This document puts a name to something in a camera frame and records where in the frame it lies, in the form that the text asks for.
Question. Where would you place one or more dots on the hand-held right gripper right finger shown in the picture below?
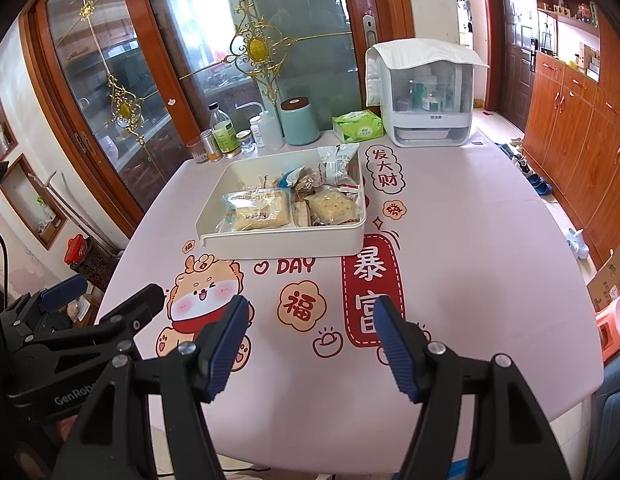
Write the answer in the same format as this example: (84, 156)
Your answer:
(397, 347)

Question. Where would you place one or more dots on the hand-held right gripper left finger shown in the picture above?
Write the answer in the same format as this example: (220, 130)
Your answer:
(224, 347)

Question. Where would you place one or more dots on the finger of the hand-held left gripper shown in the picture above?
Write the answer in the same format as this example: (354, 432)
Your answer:
(134, 307)
(64, 291)

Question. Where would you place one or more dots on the white plastic tray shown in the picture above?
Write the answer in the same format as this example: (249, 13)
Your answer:
(290, 242)

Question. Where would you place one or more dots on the clear bread packet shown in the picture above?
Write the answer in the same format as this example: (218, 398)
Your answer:
(260, 212)

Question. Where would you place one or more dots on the round rice cake packet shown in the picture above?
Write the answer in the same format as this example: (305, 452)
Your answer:
(335, 207)

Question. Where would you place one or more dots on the clear wafer stick packet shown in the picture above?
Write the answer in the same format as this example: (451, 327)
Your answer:
(300, 212)

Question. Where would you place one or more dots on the white red fruit-print packet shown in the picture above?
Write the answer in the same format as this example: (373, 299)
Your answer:
(340, 162)

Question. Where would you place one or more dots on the red lidded container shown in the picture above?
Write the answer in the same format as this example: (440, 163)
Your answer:
(77, 249)

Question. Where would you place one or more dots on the clear glass cup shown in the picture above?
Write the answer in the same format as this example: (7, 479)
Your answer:
(197, 151)

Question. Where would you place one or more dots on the glass bottle with green label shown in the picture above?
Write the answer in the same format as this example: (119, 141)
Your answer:
(224, 135)

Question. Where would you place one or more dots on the small glass jar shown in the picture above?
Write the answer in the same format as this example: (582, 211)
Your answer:
(245, 142)

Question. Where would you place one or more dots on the small white bottle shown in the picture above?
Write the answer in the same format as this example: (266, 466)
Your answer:
(257, 132)

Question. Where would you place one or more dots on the blue slippers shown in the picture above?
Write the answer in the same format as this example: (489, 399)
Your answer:
(540, 184)

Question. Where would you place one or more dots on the pink plastic stool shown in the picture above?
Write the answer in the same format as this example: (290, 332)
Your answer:
(615, 325)

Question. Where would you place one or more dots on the white squeeze bottle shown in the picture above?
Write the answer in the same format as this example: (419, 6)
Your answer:
(271, 132)

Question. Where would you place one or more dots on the green tissue pack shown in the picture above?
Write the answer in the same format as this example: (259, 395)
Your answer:
(359, 127)

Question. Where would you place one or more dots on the cardboard box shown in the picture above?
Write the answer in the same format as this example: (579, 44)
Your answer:
(612, 280)

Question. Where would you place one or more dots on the blue grey chair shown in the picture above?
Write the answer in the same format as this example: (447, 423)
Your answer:
(615, 410)

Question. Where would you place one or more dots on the teal canister with brown lid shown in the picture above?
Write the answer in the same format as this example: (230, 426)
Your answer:
(301, 122)

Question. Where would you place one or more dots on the wood-framed glass sliding door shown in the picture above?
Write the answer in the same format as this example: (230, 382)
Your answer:
(154, 60)

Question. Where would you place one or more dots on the dark entrance door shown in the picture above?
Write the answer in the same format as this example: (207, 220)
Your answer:
(515, 60)

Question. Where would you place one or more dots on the wooden framed wall niche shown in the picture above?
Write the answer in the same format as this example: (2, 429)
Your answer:
(32, 205)

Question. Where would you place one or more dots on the wooden wall cabinet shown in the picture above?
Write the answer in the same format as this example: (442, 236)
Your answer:
(585, 135)

